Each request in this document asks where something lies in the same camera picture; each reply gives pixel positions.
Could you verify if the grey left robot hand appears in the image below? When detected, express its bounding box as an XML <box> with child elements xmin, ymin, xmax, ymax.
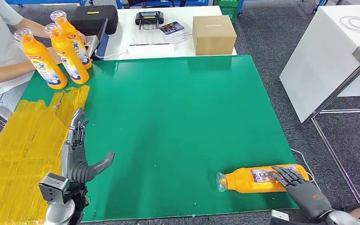
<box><xmin>60</xmin><ymin>108</ymin><xmax>115</xmax><ymax>184</ymax></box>

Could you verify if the person's right hand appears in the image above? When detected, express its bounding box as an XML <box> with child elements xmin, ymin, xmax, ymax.
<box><xmin>47</xmin><ymin>47</ymin><xmax>60</xmax><ymax>64</ymax></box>

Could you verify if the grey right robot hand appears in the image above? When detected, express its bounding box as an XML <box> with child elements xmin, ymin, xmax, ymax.
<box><xmin>267</xmin><ymin>166</ymin><xmax>334</xmax><ymax>223</ymax></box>

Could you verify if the orange detergent bottle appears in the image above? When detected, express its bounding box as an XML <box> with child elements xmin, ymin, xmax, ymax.
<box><xmin>13</xmin><ymin>28</ymin><xmax>68</xmax><ymax>90</ymax></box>
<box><xmin>216</xmin><ymin>164</ymin><xmax>310</xmax><ymax>194</ymax></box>
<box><xmin>44</xmin><ymin>23</ymin><xmax>90</xmax><ymax>85</ymax></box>
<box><xmin>50</xmin><ymin>10</ymin><xmax>93</xmax><ymax>70</ymax></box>

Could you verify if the black zip case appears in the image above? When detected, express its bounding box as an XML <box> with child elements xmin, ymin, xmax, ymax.
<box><xmin>70</xmin><ymin>5</ymin><xmax>119</xmax><ymax>36</ymax></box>

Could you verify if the tablet with blue cover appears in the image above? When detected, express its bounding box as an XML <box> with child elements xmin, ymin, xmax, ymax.
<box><xmin>90</xmin><ymin>18</ymin><xmax>109</xmax><ymax>60</ymax></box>

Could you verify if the white desk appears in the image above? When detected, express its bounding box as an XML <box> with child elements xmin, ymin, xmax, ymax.
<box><xmin>87</xmin><ymin>5</ymin><xmax>238</xmax><ymax>61</ymax></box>

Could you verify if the yellow taped cardboard sheet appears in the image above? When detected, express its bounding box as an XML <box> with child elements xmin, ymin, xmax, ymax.
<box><xmin>0</xmin><ymin>85</ymin><xmax>90</xmax><ymax>225</ymax></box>

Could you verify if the flat white box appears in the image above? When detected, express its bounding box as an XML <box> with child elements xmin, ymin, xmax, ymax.
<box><xmin>127</xmin><ymin>43</ymin><xmax>175</xmax><ymax>59</ymax></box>

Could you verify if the black remote controller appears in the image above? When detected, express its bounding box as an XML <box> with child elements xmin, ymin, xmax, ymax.
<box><xmin>135</xmin><ymin>11</ymin><xmax>165</xmax><ymax>30</ymax></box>

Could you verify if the printed booklet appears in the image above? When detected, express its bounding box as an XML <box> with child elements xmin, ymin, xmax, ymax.
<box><xmin>158</xmin><ymin>20</ymin><xmax>193</xmax><ymax>45</ymax></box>

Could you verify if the green work table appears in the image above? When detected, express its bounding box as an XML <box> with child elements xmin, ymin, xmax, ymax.
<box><xmin>20</xmin><ymin>55</ymin><xmax>302</xmax><ymax>223</ymax></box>

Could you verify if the brown cardboard box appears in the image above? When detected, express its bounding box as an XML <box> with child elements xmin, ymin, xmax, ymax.
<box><xmin>192</xmin><ymin>15</ymin><xmax>238</xmax><ymax>57</ymax></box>

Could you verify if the large white table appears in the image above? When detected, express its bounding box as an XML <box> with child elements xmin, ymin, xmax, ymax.
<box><xmin>279</xmin><ymin>4</ymin><xmax>360</xmax><ymax>124</ymax></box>

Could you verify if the green plastic crate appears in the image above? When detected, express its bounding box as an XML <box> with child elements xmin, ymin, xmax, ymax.
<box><xmin>213</xmin><ymin>0</ymin><xmax>241</xmax><ymax>23</ymax></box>

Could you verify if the blue metal rack leg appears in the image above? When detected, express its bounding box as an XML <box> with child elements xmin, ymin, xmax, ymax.
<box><xmin>313</xmin><ymin>0</ymin><xmax>327</xmax><ymax>13</ymax></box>

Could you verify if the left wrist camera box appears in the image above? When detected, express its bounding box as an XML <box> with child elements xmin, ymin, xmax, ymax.
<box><xmin>38</xmin><ymin>172</ymin><xmax>70</xmax><ymax>204</ymax></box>

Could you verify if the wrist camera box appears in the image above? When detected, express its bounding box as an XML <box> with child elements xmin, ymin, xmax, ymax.
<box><xmin>270</xmin><ymin>210</ymin><xmax>311</xmax><ymax>225</ymax></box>
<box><xmin>38</xmin><ymin>172</ymin><xmax>70</xmax><ymax>204</ymax></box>

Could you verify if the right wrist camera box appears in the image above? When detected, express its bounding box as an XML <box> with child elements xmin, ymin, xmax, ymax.
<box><xmin>270</xmin><ymin>210</ymin><xmax>311</xmax><ymax>225</ymax></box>

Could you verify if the thin white power cable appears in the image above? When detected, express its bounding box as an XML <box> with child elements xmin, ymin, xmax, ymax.
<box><xmin>290</xmin><ymin>148</ymin><xmax>350</xmax><ymax>216</ymax></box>

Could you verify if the grey metal table frame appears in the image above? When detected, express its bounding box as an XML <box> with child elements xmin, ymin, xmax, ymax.
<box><xmin>300</xmin><ymin>66</ymin><xmax>360</xmax><ymax>204</ymax></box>

